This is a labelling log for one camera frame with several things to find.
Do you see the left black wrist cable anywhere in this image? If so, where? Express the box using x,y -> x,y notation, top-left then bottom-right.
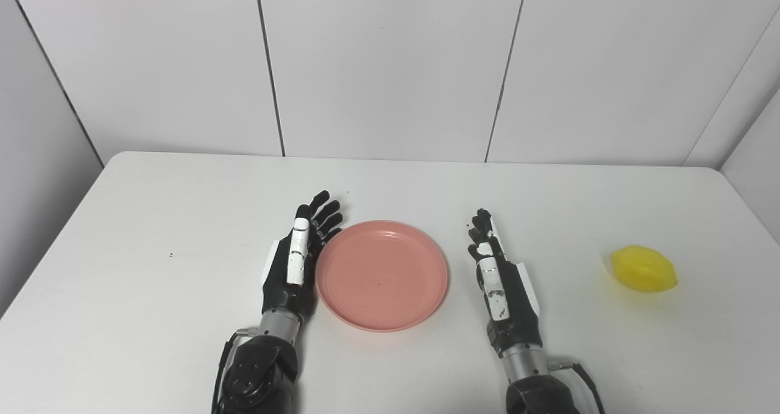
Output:
211,329 -> 258,414

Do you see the yellow lemon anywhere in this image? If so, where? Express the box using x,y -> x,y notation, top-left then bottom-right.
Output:
610,245 -> 679,293

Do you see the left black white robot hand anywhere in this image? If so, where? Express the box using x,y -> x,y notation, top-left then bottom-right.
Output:
261,190 -> 344,324

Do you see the pink round plate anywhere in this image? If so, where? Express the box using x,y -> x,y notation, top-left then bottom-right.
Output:
315,220 -> 449,333

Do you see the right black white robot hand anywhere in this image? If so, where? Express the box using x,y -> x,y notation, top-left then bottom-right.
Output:
467,209 -> 543,357

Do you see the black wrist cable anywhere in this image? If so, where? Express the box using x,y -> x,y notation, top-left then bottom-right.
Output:
547,358 -> 606,414
211,329 -> 258,414

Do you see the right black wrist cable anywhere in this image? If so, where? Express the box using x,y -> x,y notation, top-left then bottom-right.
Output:
547,358 -> 606,414

